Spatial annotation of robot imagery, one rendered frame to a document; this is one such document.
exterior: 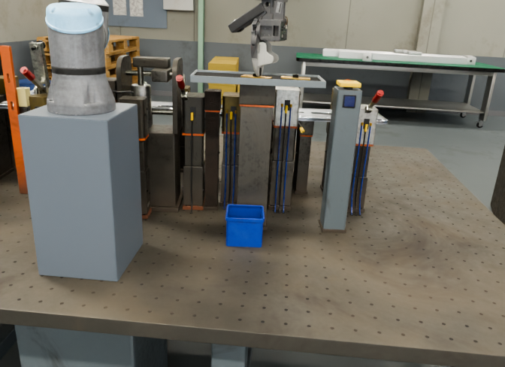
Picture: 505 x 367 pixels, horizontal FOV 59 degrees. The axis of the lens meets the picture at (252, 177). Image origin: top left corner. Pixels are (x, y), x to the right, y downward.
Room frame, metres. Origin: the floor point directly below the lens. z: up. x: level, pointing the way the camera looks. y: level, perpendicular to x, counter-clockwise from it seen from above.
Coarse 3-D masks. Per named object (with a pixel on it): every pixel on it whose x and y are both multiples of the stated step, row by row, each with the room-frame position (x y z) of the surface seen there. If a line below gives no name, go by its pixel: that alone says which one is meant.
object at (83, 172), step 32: (32, 128) 0.95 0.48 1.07; (64, 128) 0.94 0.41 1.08; (96, 128) 0.94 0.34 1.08; (128, 128) 1.06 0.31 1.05; (32, 160) 0.95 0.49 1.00; (64, 160) 0.95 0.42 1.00; (96, 160) 0.94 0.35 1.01; (128, 160) 1.05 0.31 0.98; (32, 192) 0.95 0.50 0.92; (64, 192) 0.95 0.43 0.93; (96, 192) 0.94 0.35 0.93; (128, 192) 1.04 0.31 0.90; (32, 224) 0.95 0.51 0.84; (64, 224) 0.95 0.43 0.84; (96, 224) 0.94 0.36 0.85; (128, 224) 1.03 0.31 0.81; (64, 256) 0.95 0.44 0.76; (96, 256) 0.94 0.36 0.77; (128, 256) 1.02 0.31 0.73
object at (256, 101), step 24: (240, 96) 1.26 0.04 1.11; (264, 96) 1.26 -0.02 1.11; (240, 120) 1.26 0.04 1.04; (264, 120) 1.26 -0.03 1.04; (240, 144) 1.26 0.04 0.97; (264, 144) 1.26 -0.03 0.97; (240, 168) 1.26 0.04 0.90; (264, 168) 1.26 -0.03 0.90; (240, 192) 1.26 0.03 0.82; (264, 192) 1.26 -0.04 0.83
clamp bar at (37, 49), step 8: (40, 40) 1.49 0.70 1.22; (32, 48) 1.43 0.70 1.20; (40, 48) 1.45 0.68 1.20; (32, 56) 1.45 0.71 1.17; (40, 56) 1.45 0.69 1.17; (32, 64) 1.45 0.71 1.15; (40, 64) 1.45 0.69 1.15; (40, 72) 1.46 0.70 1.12; (40, 80) 1.46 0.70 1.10; (48, 80) 1.48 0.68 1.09
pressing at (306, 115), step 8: (0, 104) 1.51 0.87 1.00; (152, 104) 1.65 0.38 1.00; (160, 104) 1.66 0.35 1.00; (168, 104) 1.67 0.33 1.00; (304, 112) 1.63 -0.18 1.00; (312, 112) 1.65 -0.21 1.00; (320, 112) 1.65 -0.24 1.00; (328, 112) 1.66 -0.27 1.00; (304, 120) 1.54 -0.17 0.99; (312, 120) 1.54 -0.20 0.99; (320, 120) 1.54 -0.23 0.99; (328, 120) 1.54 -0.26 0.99; (376, 120) 1.55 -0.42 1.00; (384, 120) 1.55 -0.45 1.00
